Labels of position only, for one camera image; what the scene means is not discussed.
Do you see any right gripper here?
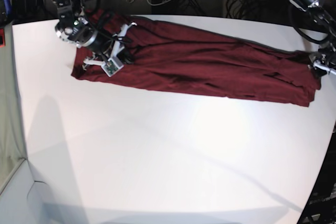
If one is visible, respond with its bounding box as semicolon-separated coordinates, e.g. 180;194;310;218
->
82;22;137;71

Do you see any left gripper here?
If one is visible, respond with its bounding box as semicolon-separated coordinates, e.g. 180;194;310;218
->
309;53;335;79

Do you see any dark red t-shirt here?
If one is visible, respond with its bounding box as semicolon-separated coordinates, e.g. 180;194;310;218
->
71;14;321;107

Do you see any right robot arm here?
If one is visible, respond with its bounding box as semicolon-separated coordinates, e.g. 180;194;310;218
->
52;0;136;77

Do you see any red box at left edge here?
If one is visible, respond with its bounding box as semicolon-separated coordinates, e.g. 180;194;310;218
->
0;28;6;48

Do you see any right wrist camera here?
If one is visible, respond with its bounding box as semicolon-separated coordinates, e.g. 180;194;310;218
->
101;57;124;77

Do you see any blue handled tool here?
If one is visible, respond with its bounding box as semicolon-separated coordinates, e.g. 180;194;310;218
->
3;0;12;16

